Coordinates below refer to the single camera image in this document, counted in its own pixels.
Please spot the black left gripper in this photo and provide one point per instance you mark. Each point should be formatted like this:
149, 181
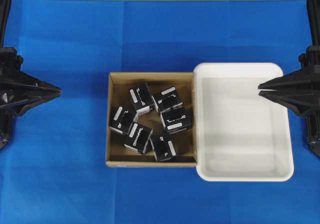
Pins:
18, 90

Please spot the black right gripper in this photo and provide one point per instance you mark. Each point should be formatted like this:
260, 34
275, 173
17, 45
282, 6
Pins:
305, 83

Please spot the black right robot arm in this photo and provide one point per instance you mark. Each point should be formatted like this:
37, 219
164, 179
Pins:
313, 120

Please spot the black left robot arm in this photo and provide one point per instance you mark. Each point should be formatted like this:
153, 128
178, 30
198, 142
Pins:
7, 121

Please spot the black screw box left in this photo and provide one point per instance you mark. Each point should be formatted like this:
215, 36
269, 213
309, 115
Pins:
122, 121

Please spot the black screw box top centre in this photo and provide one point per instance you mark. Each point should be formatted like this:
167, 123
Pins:
141, 99

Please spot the black Tapping screw box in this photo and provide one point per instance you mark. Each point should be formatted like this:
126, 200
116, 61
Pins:
138, 138

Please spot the black screw box middle right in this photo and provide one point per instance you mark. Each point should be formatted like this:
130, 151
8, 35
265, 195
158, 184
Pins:
175, 120

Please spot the brown cardboard box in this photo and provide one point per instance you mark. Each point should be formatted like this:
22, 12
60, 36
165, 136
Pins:
184, 142

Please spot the black screw box top right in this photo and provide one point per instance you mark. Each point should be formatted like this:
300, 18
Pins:
166, 99

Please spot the black screw box bottom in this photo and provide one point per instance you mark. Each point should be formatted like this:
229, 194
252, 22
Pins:
162, 147

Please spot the white plastic tray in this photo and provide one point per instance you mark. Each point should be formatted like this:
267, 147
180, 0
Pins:
240, 136

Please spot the blue table cloth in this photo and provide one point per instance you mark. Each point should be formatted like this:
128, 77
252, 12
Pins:
54, 172

